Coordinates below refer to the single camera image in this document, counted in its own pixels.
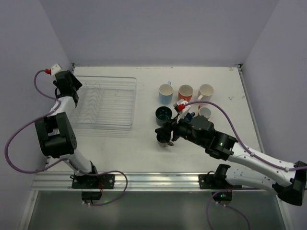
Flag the brown mug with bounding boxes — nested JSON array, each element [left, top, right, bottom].
[[156, 135, 174, 147]]

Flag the dark green mug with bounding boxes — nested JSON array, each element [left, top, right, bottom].
[[155, 106, 173, 127]]

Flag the pink mug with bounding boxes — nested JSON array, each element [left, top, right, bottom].
[[198, 107, 212, 119]]

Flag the orange mug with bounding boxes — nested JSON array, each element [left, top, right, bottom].
[[178, 84, 194, 102]]

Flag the white mug gold rim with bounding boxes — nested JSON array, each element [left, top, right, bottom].
[[197, 84, 214, 101]]

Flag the light blue mug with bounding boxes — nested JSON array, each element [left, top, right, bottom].
[[159, 81, 174, 104]]

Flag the blue striped mug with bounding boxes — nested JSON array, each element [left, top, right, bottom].
[[186, 112, 195, 123]]

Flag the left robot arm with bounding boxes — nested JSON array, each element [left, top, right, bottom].
[[34, 70, 96, 176]]

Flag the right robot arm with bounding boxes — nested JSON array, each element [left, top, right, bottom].
[[155, 116, 307, 206]]

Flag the clear dish rack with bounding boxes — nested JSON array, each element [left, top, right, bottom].
[[69, 76, 137, 130]]

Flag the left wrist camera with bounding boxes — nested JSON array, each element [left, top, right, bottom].
[[50, 63, 63, 78]]

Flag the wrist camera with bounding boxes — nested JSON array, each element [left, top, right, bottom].
[[173, 99, 190, 124], [50, 63, 63, 78]]

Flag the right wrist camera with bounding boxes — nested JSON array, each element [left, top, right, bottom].
[[173, 99, 190, 124]]

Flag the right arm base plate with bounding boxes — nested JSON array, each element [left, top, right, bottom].
[[198, 171, 242, 205]]

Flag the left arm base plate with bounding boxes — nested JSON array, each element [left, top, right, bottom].
[[70, 174, 115, 204]]

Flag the aluminium rail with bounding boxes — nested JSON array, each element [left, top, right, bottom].
[[30, 170, 283, 192]]

